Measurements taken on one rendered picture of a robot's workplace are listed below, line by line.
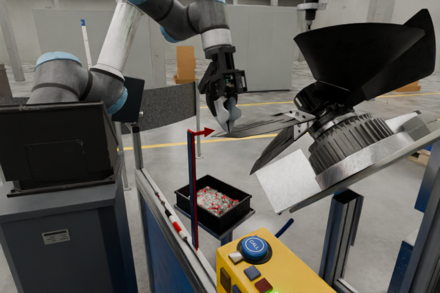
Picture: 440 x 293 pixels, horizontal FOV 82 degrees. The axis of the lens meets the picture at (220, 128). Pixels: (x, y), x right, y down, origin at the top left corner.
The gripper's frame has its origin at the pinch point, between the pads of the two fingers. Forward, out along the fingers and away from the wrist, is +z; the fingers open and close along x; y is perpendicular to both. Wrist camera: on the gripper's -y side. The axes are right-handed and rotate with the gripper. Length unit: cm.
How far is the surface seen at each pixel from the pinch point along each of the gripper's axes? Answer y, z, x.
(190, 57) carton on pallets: -724, -195, 333
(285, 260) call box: 30.1, 18.3, -11.6
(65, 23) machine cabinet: -595, -249, -17
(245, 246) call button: 26.2, 16.0, -15.6
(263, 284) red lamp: 32.0, 18.2, -17.2
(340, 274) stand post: 0, 59, 36
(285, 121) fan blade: 6.8, 0.9, 14.7
